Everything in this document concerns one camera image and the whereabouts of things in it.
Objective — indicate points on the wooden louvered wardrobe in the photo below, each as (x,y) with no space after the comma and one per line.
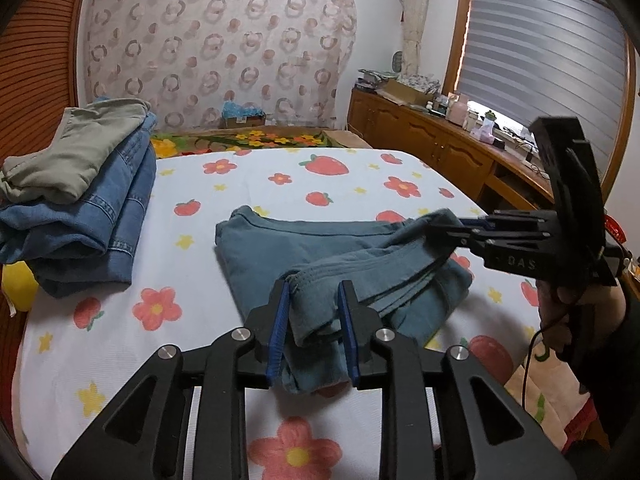
(40,60)

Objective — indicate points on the blue plastic bag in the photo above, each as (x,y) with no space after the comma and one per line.
(240,110)

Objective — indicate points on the person's right hand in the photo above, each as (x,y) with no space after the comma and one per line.
(550,310)

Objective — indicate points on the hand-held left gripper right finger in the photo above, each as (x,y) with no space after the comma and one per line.
(348,330)

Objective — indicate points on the grey-green folded pants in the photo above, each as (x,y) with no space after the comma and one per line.
(75,160)

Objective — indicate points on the person's right forearm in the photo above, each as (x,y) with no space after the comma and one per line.
(620,385)

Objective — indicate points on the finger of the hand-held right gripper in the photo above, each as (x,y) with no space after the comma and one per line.
(465,240)
(505,221)

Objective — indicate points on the blue denim jeans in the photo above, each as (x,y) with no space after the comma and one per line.
(110,220)

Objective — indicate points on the red packet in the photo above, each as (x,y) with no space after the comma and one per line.
(615,229)

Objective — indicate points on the open flat cardboard box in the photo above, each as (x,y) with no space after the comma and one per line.
(400,90)

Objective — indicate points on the cream lace curtain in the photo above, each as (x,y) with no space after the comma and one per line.
(417,20)

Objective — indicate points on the small green plant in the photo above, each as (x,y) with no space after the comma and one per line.
(489,116)

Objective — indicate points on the small grey fan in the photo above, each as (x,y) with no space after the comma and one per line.
(397,62)

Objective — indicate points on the pink bottle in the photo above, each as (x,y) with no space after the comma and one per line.
(457,110)

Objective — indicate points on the green floral blanket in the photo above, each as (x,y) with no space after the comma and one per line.
(250,140)

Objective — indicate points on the wooden window frame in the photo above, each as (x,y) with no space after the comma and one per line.
(457,35)

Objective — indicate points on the yellow plush toy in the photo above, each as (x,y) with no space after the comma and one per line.
(17,290)

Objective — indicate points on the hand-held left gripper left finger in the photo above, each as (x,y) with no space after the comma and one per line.
(277,330)

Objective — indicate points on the teal short pants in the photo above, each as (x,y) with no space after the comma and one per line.
(260,250)

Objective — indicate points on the white floral bed sheet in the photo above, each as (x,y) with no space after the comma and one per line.
(125,350)

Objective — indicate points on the floral fabric bundle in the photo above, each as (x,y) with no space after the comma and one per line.
(422,84)

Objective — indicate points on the circle-patterned sheer curtain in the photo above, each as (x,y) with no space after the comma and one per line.
(225,50)

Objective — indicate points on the pink tissue pack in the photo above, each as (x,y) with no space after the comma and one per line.
(483,131)

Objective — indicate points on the cream printed blanket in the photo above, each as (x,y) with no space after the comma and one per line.
(555,395)

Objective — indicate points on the wooden sideboard cabinet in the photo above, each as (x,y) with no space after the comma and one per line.
(410,135)

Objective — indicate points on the grey patterned fabric pile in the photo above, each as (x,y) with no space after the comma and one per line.
(375,76)

